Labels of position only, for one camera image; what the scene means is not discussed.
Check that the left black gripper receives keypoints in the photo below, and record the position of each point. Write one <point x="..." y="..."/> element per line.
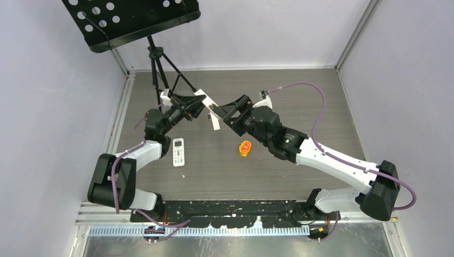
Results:
<point x="190" y="107"/>

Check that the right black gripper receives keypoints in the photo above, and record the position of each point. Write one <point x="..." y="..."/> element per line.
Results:
<point x="244" y="105"/>

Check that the white remote battery cover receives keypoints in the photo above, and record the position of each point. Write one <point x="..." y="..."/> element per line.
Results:
<point x="215" y="122"/>

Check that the long white remote control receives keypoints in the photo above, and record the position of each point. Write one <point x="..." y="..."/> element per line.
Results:
<point x="208" y="102"/>

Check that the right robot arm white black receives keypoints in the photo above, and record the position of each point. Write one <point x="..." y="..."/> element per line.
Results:
<point x="373" y="187"/>

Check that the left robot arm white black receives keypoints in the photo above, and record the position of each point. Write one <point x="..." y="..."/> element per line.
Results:
<point x="113" y="183"/>

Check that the white air conditioner remote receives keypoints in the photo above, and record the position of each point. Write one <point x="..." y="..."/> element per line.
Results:
<point x="178" y="158"/>

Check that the orange yellow toy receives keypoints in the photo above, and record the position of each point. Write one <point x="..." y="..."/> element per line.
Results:
<point x="245" y="148"/>

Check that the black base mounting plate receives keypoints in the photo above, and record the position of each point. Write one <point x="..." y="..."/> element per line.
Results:
<point x="234" y="214"/>

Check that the black music stand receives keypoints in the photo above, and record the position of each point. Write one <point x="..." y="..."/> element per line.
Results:
<point x="106" y="25"/>

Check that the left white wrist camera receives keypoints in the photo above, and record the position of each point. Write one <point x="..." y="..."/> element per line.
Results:
<point x="165" y="97"/>

